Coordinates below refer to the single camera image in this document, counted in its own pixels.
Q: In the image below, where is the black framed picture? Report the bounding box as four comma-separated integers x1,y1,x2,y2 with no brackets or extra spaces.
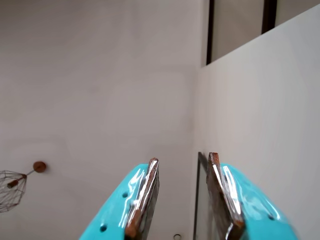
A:
192,151,218,240

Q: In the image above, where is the round wooden ceiling lamp mount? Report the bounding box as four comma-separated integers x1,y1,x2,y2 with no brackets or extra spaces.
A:
33,161,48,173

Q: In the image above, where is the wire cage pendant lamp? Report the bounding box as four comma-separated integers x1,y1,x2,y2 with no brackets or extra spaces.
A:
0,169,35,214

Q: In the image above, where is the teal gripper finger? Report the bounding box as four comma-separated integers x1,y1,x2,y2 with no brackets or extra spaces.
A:
78,157,160,240
206,152,301,240

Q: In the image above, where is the black interior window frame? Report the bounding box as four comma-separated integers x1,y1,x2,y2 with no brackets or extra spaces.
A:
206,0,278,67

